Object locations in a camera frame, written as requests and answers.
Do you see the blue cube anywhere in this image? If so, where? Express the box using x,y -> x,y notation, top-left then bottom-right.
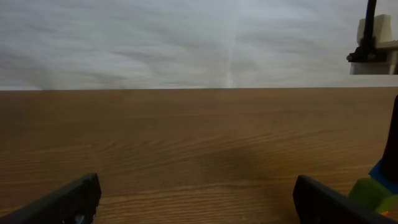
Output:
368,160 -> 398,195

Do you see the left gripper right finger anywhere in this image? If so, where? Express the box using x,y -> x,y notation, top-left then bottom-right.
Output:
292,174 -> 398,224

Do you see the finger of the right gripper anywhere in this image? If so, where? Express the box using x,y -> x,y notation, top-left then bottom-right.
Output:
381,95 -> 398,185

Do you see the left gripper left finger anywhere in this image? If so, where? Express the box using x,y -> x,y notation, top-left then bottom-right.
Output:
0,172 -> 102,224

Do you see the green cube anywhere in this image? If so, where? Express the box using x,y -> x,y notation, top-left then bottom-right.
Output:
348,176 -> 398,214

